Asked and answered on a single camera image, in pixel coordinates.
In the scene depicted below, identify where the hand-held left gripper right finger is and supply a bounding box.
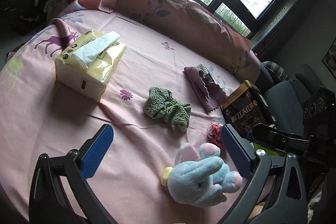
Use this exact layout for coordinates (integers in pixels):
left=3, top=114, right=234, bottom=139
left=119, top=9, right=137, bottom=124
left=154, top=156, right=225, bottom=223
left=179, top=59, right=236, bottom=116
left=220, top=123, right=308, bottom=224

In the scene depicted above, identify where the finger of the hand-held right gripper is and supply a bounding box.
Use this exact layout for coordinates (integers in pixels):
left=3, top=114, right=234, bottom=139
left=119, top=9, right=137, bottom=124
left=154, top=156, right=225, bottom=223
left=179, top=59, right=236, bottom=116
left=251, top=123, right=313, bottom=145
left=248, top=132, right=300, bottom=156

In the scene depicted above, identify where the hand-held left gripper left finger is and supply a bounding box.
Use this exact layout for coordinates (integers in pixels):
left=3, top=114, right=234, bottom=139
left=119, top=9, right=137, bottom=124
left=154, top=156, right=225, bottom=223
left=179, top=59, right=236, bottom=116
left=28, top=123, right=116, bottom=224

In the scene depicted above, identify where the red and white knitted item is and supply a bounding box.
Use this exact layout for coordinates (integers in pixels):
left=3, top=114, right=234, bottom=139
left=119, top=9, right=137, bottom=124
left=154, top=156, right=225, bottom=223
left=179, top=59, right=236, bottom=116
left=206, top=122, right=226, bottom=148

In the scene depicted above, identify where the blue and pink plush elephant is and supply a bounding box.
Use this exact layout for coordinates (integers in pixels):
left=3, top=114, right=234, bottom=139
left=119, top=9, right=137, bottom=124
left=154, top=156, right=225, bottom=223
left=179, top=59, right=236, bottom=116
left=161, top=142, right=243, bottom=208

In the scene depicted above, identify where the purple cleaning cloth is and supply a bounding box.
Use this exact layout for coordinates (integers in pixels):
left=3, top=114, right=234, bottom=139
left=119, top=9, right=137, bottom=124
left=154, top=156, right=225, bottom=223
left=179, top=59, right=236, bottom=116
left=183, top=63, right=228, bottom=115

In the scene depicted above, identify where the green box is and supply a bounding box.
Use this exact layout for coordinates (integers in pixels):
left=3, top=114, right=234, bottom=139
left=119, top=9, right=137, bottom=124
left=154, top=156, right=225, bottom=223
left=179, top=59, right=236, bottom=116
left=253, top=142, right=279, bottom=157

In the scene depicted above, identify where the grey fabric chair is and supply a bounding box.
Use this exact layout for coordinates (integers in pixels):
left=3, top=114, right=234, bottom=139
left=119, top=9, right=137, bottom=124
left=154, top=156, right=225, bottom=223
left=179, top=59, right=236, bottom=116
left=262, top=64, right=326, bottom=130

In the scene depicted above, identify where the black and gold tea box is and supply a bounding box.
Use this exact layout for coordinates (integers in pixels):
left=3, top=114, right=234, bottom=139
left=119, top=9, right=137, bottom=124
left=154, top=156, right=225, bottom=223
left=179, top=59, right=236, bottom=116
left=220, top=80, right=279, bottom=139

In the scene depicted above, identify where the striped teal cushion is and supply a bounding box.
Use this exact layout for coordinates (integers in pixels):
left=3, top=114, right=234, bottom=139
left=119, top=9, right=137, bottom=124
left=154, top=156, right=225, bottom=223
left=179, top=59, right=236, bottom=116
left=261, top=61, right=290, bottom=82

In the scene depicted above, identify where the yellow tissue pack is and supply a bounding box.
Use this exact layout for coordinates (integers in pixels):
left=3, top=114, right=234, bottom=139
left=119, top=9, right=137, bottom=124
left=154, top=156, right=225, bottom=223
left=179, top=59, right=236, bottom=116
left=54, top=28, right=127, bottom=103

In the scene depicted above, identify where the green knitted cloth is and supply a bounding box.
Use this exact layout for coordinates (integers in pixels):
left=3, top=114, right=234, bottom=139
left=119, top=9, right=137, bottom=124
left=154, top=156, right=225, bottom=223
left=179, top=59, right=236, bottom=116
left=143, top=87, right=192, bottom=133

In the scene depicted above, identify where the pink printed bed sheet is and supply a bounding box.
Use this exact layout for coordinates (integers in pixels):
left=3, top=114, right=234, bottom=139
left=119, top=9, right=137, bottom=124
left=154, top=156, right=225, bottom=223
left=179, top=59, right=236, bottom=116
left=0, top=9, right=266, bottom=224

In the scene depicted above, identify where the pink leaf-print pillow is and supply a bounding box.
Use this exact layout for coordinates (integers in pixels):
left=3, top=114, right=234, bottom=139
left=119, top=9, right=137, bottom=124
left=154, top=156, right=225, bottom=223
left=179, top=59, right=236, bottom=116
left=79, top=0, right=263, bottom=83

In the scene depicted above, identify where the framed wall picture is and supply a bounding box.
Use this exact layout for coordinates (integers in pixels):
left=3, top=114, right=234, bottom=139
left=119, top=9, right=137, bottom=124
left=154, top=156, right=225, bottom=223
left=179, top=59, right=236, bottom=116
left=322, top=38, right=336, bottom=75

